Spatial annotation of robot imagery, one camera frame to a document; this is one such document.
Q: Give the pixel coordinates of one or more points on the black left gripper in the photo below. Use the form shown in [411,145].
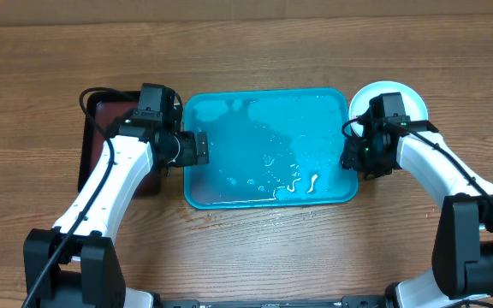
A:
[189,156]

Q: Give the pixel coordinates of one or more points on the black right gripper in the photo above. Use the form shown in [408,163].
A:
[357,161]

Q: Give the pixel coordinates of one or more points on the light blue plate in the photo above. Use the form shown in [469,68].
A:
[414,107]

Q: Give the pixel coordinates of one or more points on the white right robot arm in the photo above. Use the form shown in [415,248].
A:
[461,271]

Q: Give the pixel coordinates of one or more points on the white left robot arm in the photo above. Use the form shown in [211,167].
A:
[74,264]

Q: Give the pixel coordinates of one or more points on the teal plastic tray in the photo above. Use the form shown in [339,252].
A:
[269,149]

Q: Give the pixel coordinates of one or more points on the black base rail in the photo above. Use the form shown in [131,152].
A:
[350,301]

